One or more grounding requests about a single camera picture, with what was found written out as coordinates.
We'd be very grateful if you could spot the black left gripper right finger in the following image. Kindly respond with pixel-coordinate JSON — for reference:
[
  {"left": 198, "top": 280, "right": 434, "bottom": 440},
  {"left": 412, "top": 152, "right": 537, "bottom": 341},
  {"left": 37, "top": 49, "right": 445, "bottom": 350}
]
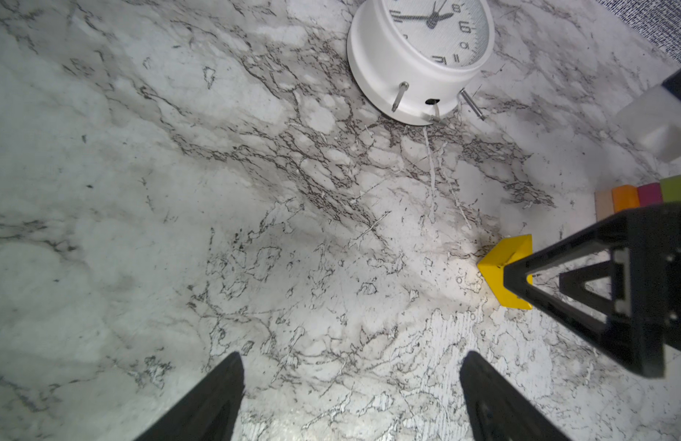
[{"left": 460, "top": 351, "right": 568, "bottom": 441}]

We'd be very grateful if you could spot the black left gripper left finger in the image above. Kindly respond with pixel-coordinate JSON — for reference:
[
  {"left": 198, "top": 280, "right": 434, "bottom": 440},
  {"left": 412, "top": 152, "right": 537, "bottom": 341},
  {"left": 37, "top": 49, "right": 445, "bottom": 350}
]
[{"left": 137, "top": 352, "right": 244, "bottom": 441}]

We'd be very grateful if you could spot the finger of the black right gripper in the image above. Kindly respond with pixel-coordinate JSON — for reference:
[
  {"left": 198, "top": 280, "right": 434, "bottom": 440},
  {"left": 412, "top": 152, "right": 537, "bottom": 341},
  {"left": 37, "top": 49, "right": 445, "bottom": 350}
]
[{"left": 503, "top": 202, "right": 681, "bottom": 379}]

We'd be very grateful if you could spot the magenta cube block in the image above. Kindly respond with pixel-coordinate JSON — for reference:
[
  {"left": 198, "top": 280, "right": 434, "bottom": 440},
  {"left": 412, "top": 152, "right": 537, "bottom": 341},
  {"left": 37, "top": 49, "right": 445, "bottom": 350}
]
[{"left": 637, "top": 182, "right": 664, "bottom": 207}]

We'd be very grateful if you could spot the lime green cube block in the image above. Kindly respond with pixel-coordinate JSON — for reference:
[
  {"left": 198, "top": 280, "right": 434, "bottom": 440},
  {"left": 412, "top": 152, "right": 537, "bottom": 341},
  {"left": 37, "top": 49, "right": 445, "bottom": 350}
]
[{"left": 659, "top": 175, "right": 681, "bottom": 203}]

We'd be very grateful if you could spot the yellow triangular block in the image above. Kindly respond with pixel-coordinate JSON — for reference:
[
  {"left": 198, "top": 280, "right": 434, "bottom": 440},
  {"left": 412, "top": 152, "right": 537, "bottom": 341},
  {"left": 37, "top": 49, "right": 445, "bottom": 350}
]
[{"left": 478, "top": 234, "right": 533, "bottom": 311}]

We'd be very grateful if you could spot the orange rectangular block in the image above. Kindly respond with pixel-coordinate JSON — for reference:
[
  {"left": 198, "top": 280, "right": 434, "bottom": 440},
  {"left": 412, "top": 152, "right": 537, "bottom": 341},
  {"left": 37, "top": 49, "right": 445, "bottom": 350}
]
[{"left": 612, "top": 185, "right": 640, "bottom": 213}]

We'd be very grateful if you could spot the natural wood rectangular block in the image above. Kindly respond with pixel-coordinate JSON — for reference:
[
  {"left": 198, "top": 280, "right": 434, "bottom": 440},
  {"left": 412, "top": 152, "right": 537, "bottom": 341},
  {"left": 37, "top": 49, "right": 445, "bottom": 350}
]
[{"left": 594, "top": 189, "right": 614, "bottom": 222}]

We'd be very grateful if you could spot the white alarm clock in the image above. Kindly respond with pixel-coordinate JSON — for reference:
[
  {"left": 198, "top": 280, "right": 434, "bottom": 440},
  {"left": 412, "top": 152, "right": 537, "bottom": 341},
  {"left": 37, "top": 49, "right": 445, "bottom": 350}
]
[{"left": 347, "top": 0, "right": 495, "bottom": 126}]

